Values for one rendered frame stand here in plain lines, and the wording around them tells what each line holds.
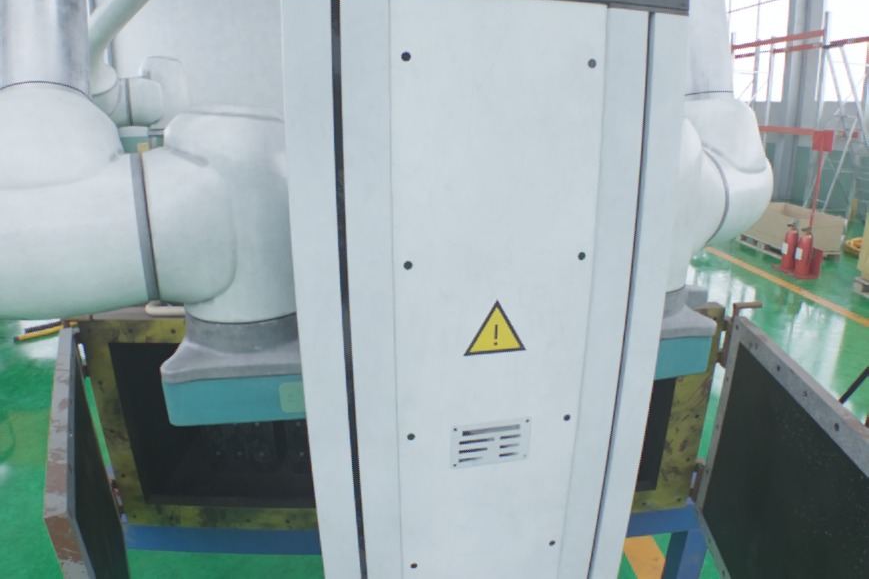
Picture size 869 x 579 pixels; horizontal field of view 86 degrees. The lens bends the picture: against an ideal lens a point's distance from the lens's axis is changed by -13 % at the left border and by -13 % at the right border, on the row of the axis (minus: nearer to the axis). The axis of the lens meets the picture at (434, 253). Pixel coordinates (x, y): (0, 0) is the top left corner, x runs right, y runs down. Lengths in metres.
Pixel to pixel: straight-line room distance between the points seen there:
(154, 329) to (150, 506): 0.50
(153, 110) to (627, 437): 1.04
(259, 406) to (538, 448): 0.29
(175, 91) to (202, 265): 0.71
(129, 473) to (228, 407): 0.91
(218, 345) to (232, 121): 0.23
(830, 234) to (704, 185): 6.99
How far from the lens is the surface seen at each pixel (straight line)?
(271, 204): 0.53
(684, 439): 1.46
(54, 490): 0.78
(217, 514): 1.49
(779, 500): 1.16
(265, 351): 0.57
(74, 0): 0.69
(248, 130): 0.53
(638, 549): 2.41
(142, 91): 1.20
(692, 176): 0.66
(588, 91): 0.46
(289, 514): 1.43
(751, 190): 0.82
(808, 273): 6.86
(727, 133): 0.80
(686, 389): 1.38
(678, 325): 0.69
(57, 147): 0.55
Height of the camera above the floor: 1.65
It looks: 15 degrees down
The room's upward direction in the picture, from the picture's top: straight up
